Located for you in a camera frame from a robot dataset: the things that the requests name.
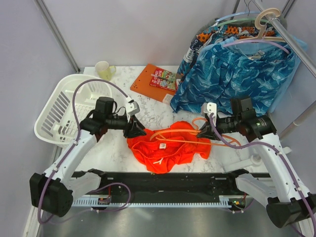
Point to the colourful patterned shorts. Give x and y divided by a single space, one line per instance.
212 34

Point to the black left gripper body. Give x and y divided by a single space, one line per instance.
116 123

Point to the purple plastic hanger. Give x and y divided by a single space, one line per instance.
260 41

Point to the white plastic laundry basket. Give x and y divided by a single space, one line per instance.
56 123

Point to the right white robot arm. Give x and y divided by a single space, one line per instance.
290 201

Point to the orange mesh shorts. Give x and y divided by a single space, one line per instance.
176 145

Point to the green plastic hanger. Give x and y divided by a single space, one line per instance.
237 21

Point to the metal clothes rail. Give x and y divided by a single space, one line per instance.
305 58

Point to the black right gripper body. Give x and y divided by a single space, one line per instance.
227 124

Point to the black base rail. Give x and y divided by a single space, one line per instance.
145 188

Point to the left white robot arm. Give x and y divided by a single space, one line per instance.
54 191

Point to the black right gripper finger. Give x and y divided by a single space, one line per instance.
208 135
207 126

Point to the white cable duct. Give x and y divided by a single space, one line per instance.
102 202

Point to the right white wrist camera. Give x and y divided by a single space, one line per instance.
209 111

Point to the blue patterned shorts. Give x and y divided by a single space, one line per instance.
221 73

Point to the orange book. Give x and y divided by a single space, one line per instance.
157 83

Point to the pale yellow mug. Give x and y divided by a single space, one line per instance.
104 70

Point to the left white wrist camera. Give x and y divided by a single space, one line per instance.
131 109

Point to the light blue plastic hanger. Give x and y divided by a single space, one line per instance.
236 14

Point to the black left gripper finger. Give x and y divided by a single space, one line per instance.
134 133
135 126

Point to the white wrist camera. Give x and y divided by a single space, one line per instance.
131 109
209 111

